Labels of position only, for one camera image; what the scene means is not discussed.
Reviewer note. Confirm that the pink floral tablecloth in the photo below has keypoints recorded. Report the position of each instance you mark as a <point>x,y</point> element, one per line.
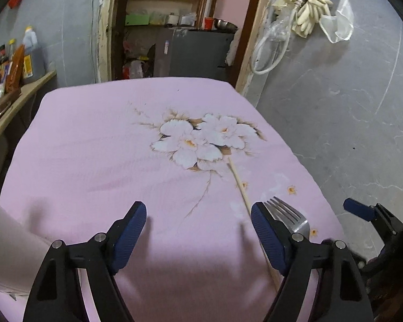
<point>104,157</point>

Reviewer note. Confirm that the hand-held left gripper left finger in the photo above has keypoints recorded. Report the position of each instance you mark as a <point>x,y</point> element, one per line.
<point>131,231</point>

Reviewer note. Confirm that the beige kitchen counter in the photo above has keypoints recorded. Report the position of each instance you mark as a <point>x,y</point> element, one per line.
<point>16,117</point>

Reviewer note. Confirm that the metal fork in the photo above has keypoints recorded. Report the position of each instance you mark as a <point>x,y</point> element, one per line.
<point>294,219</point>

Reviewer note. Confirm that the grey cabinet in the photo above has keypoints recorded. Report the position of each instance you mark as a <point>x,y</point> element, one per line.
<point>194,53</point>

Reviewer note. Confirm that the cream rubber gloves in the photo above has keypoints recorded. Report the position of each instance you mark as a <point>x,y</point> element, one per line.
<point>310,10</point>

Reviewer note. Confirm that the wooden chopstick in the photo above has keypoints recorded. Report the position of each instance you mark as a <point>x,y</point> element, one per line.
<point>241,191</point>

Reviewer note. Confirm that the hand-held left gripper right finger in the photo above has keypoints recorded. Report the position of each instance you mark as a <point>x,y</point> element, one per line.
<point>268,238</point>

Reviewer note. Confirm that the clear mesh bag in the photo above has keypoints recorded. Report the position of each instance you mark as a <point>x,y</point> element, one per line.
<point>339,23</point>

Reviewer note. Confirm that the wooden cutting board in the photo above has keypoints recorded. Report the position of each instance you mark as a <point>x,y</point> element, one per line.
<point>0,107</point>

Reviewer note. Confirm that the large dark liquid jug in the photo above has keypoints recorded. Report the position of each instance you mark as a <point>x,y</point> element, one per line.
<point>32,60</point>

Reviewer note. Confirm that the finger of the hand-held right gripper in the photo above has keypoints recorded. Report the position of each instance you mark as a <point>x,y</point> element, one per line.
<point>357,208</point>

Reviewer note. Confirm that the metal bowl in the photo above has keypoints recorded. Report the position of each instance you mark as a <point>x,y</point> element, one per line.
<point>225,25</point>

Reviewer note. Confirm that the row of sauce bottles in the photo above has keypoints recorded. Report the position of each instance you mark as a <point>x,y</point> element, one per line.
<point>3,73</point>

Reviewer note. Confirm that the green box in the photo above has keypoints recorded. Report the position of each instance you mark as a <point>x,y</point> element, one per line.
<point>137,19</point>

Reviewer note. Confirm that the wooden door frame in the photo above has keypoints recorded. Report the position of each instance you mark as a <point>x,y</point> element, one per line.
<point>255,6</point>

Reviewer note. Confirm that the red cup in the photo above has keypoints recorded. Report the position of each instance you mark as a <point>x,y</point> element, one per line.
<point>209,24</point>

